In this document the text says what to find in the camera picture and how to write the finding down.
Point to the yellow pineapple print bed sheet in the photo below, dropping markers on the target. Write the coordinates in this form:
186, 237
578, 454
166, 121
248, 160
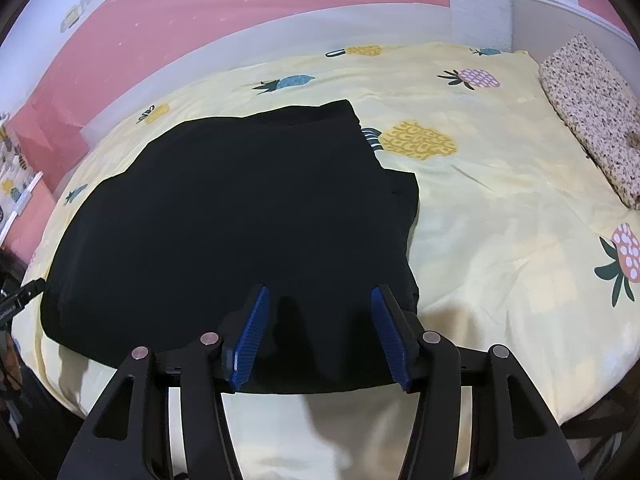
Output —
500, 210

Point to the speckled pillow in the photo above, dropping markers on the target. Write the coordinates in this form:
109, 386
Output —
595, 105

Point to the white pineapple print cloth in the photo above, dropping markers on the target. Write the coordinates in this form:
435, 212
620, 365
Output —
11, 170

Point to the pineapple wall sticker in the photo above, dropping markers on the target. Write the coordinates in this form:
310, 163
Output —
76, 12

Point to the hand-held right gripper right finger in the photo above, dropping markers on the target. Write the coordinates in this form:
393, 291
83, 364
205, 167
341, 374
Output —
391, 340

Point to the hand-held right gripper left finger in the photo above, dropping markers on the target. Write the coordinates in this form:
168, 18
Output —
250, 340

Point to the white headboard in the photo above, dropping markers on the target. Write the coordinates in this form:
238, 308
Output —
545, 22

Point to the black garment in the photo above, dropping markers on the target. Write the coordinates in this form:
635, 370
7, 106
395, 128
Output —
225, 210

